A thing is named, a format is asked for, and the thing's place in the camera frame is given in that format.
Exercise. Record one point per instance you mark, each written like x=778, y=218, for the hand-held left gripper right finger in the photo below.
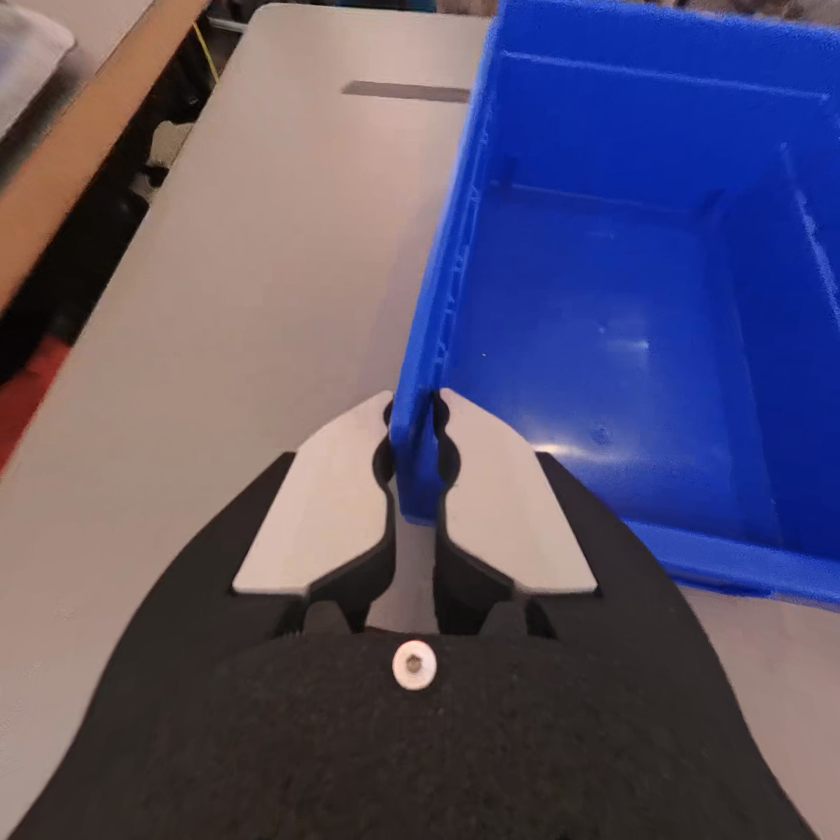
x=518, y=518

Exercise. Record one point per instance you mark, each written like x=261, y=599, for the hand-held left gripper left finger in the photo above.
x=315, y=518

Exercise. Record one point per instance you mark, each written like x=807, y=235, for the blue plastic bin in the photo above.
x=623, y=295

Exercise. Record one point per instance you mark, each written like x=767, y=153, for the white red printed garment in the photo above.
x=26, y=407

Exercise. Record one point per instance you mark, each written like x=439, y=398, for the grey side table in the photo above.
x=65, y=151

